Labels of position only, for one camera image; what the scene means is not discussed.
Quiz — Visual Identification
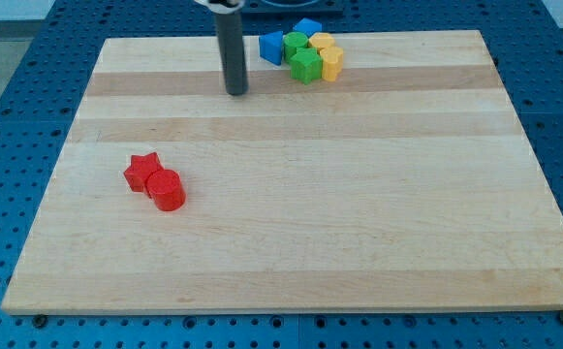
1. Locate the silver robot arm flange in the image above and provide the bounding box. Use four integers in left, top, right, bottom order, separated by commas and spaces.
195, 0, 245, 15

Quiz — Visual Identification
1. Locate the green star block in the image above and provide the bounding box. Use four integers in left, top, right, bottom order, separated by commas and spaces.
290, 48, 323, 84

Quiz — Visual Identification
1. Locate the red cylinder block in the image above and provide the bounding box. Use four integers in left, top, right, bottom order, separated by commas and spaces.
146, 169, 186, 211

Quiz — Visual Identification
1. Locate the light wooden board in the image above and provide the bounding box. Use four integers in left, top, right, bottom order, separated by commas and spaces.
2, 30, 563, 315

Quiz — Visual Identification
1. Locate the yellow heart block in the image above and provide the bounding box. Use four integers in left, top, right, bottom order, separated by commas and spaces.
320, 47, 344, 81

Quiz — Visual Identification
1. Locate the blue triangle block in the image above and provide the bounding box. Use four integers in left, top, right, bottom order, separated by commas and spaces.
258, 31, 284, 66

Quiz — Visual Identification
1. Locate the green cylinder block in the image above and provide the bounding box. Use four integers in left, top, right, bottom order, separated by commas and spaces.
282, 31, 309, 63

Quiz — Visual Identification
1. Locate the red star block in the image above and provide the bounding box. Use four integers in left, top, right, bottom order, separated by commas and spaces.
123, 152, 164, 194

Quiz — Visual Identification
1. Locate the yellow hexagon block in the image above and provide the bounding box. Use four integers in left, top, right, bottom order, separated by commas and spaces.
308, 32, 335, 52

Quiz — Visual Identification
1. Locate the blue cube block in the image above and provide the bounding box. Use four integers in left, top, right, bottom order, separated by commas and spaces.
293, 17, 323, 37

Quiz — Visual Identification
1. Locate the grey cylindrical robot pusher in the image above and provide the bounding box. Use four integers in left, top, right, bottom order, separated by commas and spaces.
214, 10, 248, 96

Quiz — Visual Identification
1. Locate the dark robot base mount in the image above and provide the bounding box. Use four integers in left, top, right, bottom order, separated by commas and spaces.
242, 0, 346, 14

